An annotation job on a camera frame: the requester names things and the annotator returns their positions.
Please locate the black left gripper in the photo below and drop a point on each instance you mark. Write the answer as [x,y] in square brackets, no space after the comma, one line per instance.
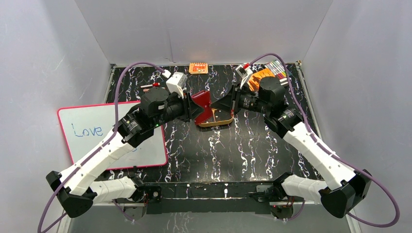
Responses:
[187,106]

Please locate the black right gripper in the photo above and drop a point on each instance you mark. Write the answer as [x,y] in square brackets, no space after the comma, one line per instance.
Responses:
[230,102]

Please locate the black VIP card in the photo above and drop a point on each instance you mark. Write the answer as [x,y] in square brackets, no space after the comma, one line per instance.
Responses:
[221,115]

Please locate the red leather card holder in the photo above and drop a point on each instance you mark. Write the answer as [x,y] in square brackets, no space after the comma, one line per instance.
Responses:
[202,99]

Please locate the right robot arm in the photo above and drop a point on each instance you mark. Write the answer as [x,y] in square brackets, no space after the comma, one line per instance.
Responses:
[315,154]

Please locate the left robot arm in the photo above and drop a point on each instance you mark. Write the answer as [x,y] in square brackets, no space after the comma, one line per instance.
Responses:
[96,160]

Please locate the tan oval tray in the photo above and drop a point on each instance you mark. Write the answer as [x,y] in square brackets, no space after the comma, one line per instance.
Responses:
[210,122]

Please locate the orange yellow book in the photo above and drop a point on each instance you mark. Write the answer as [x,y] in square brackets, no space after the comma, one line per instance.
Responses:
[255,78]

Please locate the small orange spiral notepad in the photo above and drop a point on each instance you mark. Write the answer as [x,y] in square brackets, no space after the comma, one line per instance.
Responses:
[198,68]

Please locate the red capped white marker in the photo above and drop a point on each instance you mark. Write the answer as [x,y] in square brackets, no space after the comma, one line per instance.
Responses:
[150,85]

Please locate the pack of coloured markers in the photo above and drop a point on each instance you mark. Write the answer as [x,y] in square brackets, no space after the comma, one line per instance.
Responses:
[278,70]

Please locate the pink framed whiteboard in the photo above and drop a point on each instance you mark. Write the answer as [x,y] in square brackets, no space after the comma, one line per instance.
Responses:
[84,127]

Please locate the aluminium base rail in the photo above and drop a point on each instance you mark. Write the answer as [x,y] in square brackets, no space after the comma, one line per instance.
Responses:
[212,197]

